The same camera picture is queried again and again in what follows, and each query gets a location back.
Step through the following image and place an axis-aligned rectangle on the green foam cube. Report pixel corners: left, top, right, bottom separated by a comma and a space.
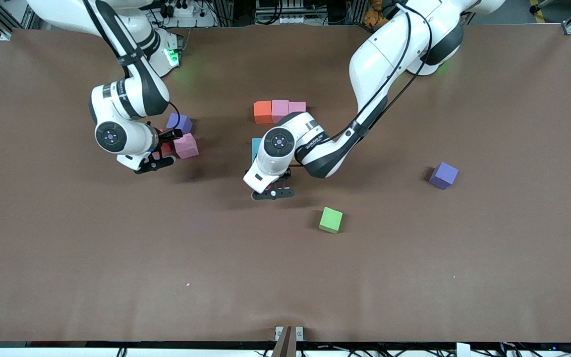
318, 207, 344, 234

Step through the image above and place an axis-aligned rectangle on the orange foam cube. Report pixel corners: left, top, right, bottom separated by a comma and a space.
254, 101, 273, 124

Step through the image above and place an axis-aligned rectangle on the red foam cube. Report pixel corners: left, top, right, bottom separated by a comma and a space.
159, 130, 175, 156

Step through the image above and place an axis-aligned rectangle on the purple foam cube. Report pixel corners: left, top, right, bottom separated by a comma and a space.
166, 113, 193, 135
429, 162, 459, 190

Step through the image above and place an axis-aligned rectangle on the white power strip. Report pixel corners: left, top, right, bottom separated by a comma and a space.
159, 0, 195, 18

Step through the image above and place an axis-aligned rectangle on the white electronics unit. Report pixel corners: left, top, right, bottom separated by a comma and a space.
255, 0, 312, 25

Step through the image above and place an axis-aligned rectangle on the bag of orange items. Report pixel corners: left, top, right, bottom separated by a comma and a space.
363, 0, 390, 28

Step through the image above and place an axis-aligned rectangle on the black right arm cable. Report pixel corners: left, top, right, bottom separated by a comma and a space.
82, 0, 181, 130

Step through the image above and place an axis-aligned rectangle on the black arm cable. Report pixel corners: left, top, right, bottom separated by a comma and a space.
330, 5, 435, 144
82, 0, 181, 130

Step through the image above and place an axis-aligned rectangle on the silver table edge bracket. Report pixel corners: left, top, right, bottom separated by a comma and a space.
275, 326, 304, 342

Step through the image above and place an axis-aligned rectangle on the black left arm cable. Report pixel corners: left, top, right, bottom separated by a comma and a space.
330, 5, 435, 144

